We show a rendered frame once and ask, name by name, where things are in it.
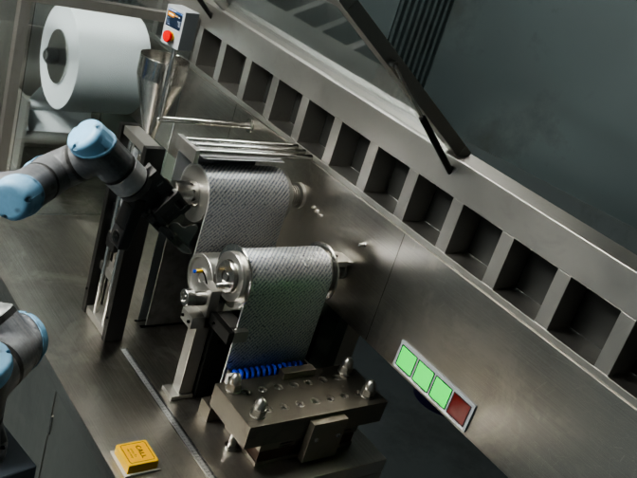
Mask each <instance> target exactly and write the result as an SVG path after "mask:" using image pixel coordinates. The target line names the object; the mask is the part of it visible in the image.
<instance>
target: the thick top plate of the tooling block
mask: <svg viewBox="0 0 637 478"><path fill-rule="evenodd" d="M339 366H340V365H336V366H329V367H323V368H317V369H316V372H315V374H314V375H313V376H307V377H295V378H289V379H282V378H281V377H280V376H279V375H272V376H265V377H253V378H246V379H242V387H241V392H240V393H239V394H238V395H233V394H230V393H228V392H227V391H226V389H225V387H226V383H225V382H220V383H215V386H214V390H213V393H212V396H211V400H210V403H209V404H210V406H211V408H212V409H213V410H214V411H215V412H216V413H217V415H218V416H219V417H220V419H221V420H222V421H223V423H224V424H225V425H226V427H227V428H228V430H229V431H230V432H231V434H232V435H233V436H234V438H235V439H236V440H237V442H238V443H239V444H240V446H241V447H242V448H243V450H246V449H251V448H255V447H260V446H264V445H269V444H274V443H278V442H282V441H287V440H292V439H296V438H301V437H304V436H305V434H306V431H307V428H308V425H309V422H310V420H312V419H318V418H323V417H327V416H332V415H337V414H345V415H346V416H347V417H348V418H349V419H348V422H347V425H346V427H345V429H346V428H351V427H354V426H359V425H364V424H369V423H373V422H377V421H380V419H381V417H382V414H383V413H384V410H385V408H386V405H387V403H388V401H387V400H386V399H385V398H384V397H383V396H382V395H381V394H380V393H378V392H377V391H376V390H375V394H374V399H372V400H369V399H365V398H363V397H362V396H361V395H360V391H361V390H362V387H363V385H365V384H366V382H367V380H366V379H365V378H364V377H363V376H362V375H361V374H360V373H359V372H358V371H357V370H356V369H355V368H354V367H353V371H352V375H351V376H349V377H345V376H343V375H341V374H340V373H339V372H338V371H337V369H338V368H339ZM260 397H263V398H265V399H266V402H267V406H266V414H265V415H266V417H265V419H264V420H256V419H254V418H252V417H251V416H250V414H249V413H250V411H251V410H252V406H253V404H255V402H256V400H257V399H258V398H260Z"/></svg>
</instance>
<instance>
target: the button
mask: <svg viewBox="0 0 637 478"><path fill-rule="evenodd" d="M115 455H116V457H117V459H118V460H119V462H120V464H121V465H122V467H123V469H124V470H125V472H126V474H130V473H135V472H140V471H143V470H148V469H156V468H157V464H158V459H157V457H156V456H155V454H154V452H153V450H152V449H151V447H150V446H149V444H148V443H147V441H146V440H140V441H136V442H130V443H125V444H119V445H116V449H115Z"/></svg>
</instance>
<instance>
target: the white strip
mask: <svg viewBox="0 0 637 478"><path fill-rule="evenodd" d="M197 163H215V164H239V165H255V163H256V161H240V160H218V159H203V158H202V157H200V156H199V158H198V162H197ZM189 164H191V162H190V161H189V160H188V159H187V158H186V157H185V156H184V155H183V154H182V153H181V152H179V151H178V153H177V157H176V162H175V165H174V169H173V176H172V180H180V178H181V175H182V174H183V172H184V170H185V168H186V167H187V166H188V165H189ZM165 241H166V236H165V235H164V234H163V233H162V232H161V231H160V232H159V233H158V236H157V240H156V245H155V252H154V256H153V260H152V264H151V268H150V272H149V276H148V280H147V284H146V288H145V292H144V296H143V300H142V305H141V308H140V312H139V316H138V320H134V321H135V322H145V321H146V319H147V315H148V311H149V307H150V303H151V299H152V296H153V292H154V288H155V280H156V276H157V272H158V269H159V265H160V261H161V257H162V252H163V249H164V245H165Z"/></svg>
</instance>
